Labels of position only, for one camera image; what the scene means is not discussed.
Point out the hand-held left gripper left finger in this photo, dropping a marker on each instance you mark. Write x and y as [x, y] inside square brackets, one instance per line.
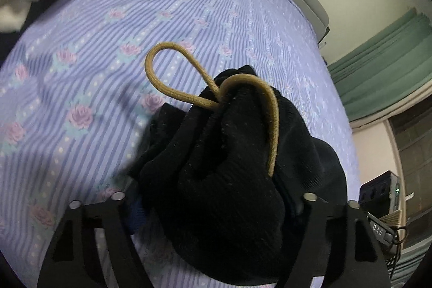
[135, 215]

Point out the purple floral bedsheet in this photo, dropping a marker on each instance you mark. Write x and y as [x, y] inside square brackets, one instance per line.
[101, 89]

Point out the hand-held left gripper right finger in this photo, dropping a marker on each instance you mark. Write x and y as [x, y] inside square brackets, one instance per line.
[324, 217]

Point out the green curtain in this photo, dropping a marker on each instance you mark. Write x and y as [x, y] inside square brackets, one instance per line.
[381, 72]

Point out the dark window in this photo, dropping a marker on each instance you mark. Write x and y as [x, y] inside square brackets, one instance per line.
[415, 153]

